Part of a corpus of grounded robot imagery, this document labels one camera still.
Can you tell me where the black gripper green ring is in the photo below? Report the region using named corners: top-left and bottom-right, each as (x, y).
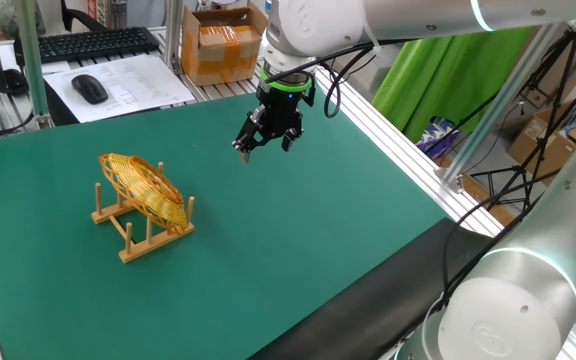
top-left (231, 67), bottom-right (317, 165)

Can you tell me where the yellow woven wicker dish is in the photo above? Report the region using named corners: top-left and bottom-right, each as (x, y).
top-left (98, 152), bottom-right (189, 235)

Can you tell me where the wooden peg dish rack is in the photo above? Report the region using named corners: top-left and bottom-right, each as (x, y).
top-left (91, 161), bottom-right (196, 265)

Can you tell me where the green table mat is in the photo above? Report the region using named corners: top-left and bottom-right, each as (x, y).
top-left (0, 89), bottom-right (452, 360)

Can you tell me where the taped cardboard box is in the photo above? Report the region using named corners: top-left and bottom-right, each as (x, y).
top-left (181, 3), bottom-right (269, 87)

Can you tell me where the white printed paper sheet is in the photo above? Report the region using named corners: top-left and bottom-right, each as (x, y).
top-left (42, 53), bottom-right (197, 124)

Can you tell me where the blue white patterned bag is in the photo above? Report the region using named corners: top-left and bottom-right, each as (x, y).
top-left (416, 117), bottom-right (462, 159)

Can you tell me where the bright green cloth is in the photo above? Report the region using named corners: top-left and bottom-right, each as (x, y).
top-left (371, 27), bottom-right (534, 144)

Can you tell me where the black computer mouse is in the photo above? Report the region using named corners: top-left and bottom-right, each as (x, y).
top-left (70, 74), bottom-right (110, 106)

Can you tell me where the black rubber mat strip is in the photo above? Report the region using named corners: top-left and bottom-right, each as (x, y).
top-left (247, 217), bottom-right (499, 360)

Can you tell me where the black computer keyboard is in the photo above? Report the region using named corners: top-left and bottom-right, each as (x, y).
top-left (13, 26), bottom-right (161, 66)

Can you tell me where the black office chair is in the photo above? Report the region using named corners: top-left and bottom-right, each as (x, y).
top-left (60, 0), bottom-right (109, 34)

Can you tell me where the black tripod stand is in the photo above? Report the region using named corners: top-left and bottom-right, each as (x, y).
top-left (470, 29), bottom-right (576, 211)

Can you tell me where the open cardboard box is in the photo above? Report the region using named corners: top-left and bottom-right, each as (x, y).
top-left (507, 93), bottom-right (576, 186)

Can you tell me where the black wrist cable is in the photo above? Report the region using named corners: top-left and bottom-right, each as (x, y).
top-left (267, 42), bottom-right (384, 120)

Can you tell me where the aluminium frame post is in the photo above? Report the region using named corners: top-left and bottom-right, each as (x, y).
top-left (163, 0), bottom-right (185, 71)
top-left (440, 22), bottom-right (569, 194)
top-left (13, 0), bottom-right (54, 129)

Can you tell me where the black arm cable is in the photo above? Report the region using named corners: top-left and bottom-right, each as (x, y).
top-left (437, 169), bottom-right (564, 311)

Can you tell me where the black desk cable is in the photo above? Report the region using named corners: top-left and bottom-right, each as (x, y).
top-left (0, 107), bottom-right (37, 141)

